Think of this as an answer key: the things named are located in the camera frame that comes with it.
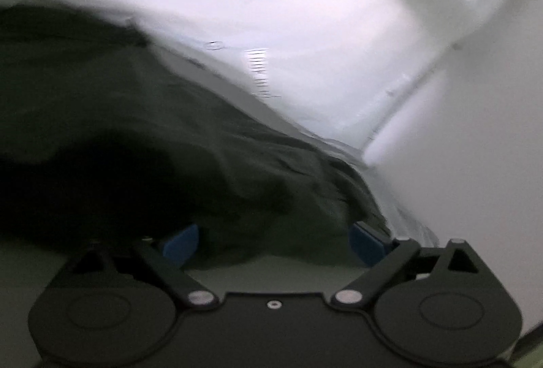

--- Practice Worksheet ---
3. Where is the white translucent storage bag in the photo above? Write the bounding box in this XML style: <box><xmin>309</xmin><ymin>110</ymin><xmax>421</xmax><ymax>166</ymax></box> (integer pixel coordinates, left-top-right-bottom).
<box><xmin>0</xmin><ymin>0</ymin><xmax>543</xmax><ymax>246</ymax></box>

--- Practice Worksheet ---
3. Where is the black zip-up jacket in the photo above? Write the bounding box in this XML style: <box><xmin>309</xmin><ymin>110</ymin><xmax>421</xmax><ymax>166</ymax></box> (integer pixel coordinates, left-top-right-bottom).
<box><xmin>1</xmin><ymin>6</ymin><xmax>390</xmax><ymax>268</ymax></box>

